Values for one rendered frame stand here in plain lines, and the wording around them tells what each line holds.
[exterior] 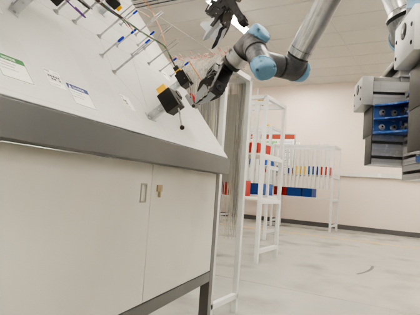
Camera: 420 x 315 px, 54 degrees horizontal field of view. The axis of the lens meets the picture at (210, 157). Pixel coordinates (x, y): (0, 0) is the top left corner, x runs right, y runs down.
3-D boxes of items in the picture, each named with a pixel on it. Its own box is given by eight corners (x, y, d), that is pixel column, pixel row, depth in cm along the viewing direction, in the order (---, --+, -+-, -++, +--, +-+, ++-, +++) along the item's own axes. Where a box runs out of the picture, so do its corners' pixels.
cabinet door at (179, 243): (211, 270, 167) (218, 174, 170) (144, 303, 116) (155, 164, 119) (205, 270, 168) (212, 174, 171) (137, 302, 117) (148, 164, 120)
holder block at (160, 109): (161, 141, 115) (189, 121, 113) (141, 107, 118) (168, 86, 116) (169, 144, 119) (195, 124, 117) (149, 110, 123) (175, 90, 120)
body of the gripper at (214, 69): (220, 84, 155) (242, 62, 148) (219, 96, 148) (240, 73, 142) (204, 72, 152) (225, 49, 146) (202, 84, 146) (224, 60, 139)
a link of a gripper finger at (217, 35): (207, 44, 163) (215, 21, 159) (218, 50, 161) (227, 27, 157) (202, 44, 160) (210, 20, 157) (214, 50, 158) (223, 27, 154)
